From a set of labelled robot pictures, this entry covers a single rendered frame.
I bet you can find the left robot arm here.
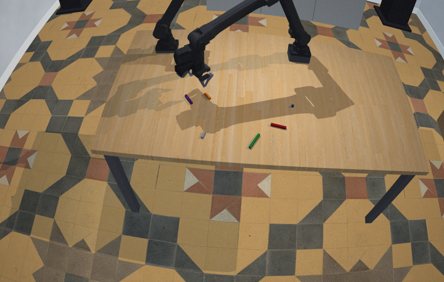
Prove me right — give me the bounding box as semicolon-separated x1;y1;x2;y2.
173;0;311;78

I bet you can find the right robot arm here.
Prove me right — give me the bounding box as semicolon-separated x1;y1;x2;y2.
153;0;184;51

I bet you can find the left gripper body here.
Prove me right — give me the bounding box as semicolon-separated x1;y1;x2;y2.
192;58;210;81

